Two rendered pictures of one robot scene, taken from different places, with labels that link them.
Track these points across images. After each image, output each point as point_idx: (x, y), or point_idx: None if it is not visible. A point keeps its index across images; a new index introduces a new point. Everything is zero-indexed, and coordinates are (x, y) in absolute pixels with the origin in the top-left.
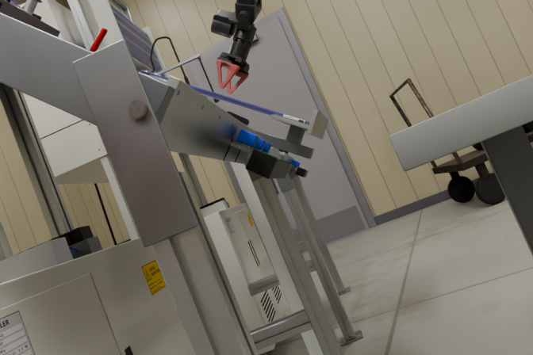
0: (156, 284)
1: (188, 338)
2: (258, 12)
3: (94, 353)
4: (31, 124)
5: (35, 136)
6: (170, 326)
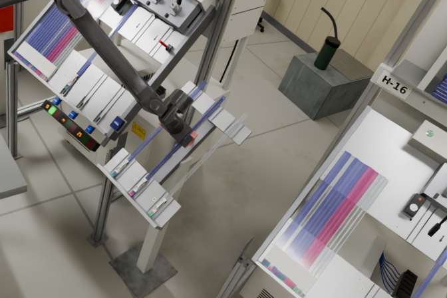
0: (138, 133)
1: (140, 159)
2: (144, 109)
3: None
4: (206, 56)
5: (204, 62)
6: (132, 144)
